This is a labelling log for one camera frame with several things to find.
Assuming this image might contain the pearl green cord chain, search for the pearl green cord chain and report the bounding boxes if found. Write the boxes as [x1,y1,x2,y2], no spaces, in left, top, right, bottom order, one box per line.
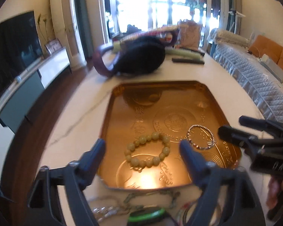
[89,190,181,221]

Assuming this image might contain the green black smart watch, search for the green black smart watch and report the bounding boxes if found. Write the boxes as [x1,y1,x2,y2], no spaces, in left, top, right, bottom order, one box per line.
[127,207,166,226]

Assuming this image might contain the person's right hand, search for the person's right hand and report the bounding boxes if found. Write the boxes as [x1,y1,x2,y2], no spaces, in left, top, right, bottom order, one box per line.
[266,176,283,210]

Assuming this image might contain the grey quilted sofa cover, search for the grey quilted sofa cover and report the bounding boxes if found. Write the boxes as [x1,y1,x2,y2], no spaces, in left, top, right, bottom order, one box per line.
[212,29,283,128]

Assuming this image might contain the orange sofa cushion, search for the orange sofa cushion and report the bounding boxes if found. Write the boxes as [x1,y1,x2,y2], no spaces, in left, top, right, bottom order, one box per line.
[248,35,283,70]

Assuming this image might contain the black remote control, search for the black remote control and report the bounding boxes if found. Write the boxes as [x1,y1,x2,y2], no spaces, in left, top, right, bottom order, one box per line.
[172,58,205,65]

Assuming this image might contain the white grey tv cabinet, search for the white grey tv cabinet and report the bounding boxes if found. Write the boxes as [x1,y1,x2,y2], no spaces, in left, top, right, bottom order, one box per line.
[0,47,72,135]

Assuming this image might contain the pale green cushion roll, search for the pale green cushion roll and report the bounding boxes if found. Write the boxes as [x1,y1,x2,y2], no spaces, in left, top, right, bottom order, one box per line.
[165,47,202,59]

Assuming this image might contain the gold metal tray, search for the gold metal tray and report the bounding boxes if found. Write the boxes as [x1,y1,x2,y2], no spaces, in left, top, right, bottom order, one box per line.
[98,81,241,190]

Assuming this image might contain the pink gift bag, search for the pink gift bag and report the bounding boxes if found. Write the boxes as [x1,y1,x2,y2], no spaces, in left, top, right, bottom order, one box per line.
[178,20,202,50]

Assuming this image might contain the black fuzzy earmuffs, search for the black fuzzy earmuffs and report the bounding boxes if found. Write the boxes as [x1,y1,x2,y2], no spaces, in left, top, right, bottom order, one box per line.
[113,36,165,75]

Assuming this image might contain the purple earmuff headband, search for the purple earmuff headband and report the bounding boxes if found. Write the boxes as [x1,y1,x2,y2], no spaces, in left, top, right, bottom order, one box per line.
[92,42,121,78]

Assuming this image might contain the framed photo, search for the framed photo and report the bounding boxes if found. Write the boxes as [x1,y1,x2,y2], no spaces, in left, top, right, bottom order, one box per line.
[45,38,62,55]

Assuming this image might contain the black flat television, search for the black flat television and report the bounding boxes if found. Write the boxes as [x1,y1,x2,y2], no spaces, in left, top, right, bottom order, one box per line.
[0,11,43,97]

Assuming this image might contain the bamboo plant in vase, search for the bamboo plant in vase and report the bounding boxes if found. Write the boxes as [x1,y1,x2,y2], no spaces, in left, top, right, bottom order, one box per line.
[37,14,49,43]

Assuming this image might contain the small silver bead bracelet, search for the small silver bead bracelet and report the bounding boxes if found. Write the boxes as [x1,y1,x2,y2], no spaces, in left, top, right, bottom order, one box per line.
[186,124,216,151]

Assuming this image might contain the pink green bead bracelet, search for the pink green bead bracelet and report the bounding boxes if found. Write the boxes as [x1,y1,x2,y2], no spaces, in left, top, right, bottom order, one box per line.
[175,200,222,226]

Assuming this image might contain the yellow jade bead bracelet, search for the yellow jade bead bracelet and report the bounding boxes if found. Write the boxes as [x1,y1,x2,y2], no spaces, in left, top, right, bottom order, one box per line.
[124,131,171,167]

